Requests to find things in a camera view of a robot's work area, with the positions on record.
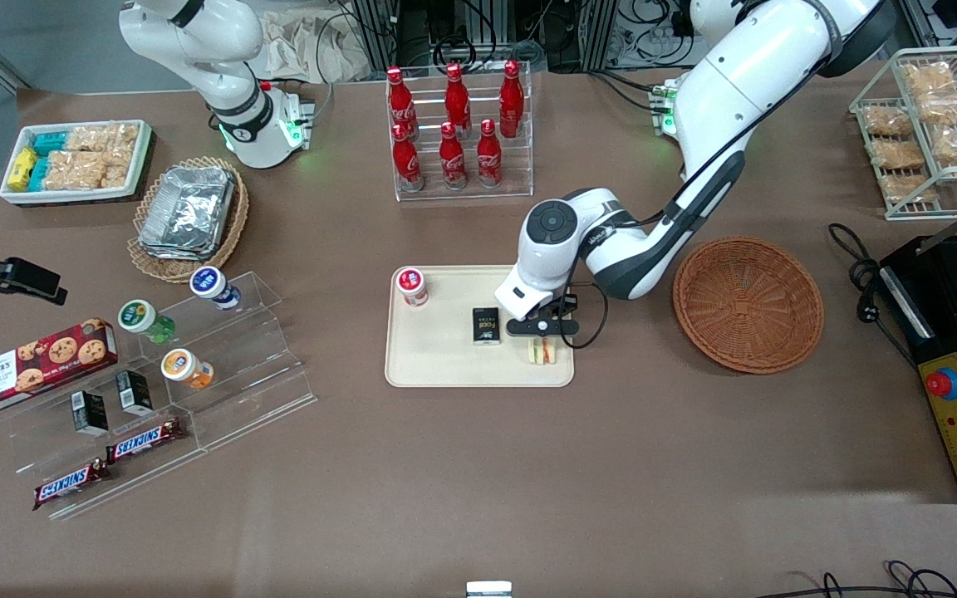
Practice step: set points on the triangular sandwich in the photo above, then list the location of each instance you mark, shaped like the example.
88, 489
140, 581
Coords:
542, 354

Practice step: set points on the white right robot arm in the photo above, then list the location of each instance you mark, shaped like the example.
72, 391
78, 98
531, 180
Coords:
238, 108

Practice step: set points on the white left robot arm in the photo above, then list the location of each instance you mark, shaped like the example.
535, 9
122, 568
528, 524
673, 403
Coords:
744, 75

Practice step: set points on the beige plastic tray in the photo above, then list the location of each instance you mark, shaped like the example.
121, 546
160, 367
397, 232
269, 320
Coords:
445, 365

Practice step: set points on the round brown wicker basket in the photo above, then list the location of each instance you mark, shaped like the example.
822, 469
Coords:
748, 307

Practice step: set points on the oval light wicker basket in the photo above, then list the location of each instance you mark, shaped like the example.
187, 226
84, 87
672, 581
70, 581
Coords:
233, 224

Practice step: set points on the small black box gold print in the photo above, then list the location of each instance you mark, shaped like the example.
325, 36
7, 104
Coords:
487, 325

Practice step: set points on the red Walkers cookie box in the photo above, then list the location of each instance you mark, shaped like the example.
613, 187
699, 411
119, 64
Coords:
30, 370

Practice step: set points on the white rectangular snack bin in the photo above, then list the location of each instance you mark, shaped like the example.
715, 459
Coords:
71, 196

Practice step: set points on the teal snack pack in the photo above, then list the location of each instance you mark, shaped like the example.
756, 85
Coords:
51, 144
40, 173

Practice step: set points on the green-lidded drink bottle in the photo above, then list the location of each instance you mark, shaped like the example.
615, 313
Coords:
139, 317

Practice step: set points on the red-lidded white cup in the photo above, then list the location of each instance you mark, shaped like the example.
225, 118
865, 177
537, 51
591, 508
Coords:
412, 284

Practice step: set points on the yellow snack pack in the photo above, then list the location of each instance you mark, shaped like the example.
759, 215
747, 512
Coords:
22, 169

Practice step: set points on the clear bag of rice crackers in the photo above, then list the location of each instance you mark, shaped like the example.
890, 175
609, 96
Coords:
76, 170
100, 137
117, 170

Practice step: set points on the clear acrylic bottle rack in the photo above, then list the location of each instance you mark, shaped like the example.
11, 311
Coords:
520, 166

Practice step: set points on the red cola bottle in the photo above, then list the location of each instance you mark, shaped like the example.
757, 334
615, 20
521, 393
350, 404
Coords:
488, 158
512, 100
456, 95
406, 162
399, 95
452, 162

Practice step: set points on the small black carton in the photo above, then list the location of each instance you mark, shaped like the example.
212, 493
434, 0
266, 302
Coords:
90, 414
134, 393

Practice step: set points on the stack of foil trays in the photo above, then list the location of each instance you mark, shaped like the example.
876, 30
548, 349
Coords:
188, 212

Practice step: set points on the orange-lidded drink bottle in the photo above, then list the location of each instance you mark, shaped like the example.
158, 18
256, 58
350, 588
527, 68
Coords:
184, 367

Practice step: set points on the blue-lidded drink bottle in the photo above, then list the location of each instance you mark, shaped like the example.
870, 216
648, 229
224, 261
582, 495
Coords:
211, 285

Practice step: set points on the Snickers chocolate bar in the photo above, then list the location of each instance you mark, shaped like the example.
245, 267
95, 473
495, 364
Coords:
144, 440
71, 484

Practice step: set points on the clear acrylic step shelf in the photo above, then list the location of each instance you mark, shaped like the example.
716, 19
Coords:
254, 365

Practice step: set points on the small white metal object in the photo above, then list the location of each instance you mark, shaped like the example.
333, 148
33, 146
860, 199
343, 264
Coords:
488, 590

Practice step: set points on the crumpled beige cloth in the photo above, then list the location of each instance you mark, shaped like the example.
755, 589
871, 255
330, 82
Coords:
304, 50

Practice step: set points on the black machine with yellow panel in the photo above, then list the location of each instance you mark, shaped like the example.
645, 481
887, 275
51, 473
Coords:
944, 332

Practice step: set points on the red emergency stop button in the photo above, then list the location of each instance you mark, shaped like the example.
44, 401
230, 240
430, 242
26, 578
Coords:
944, 384

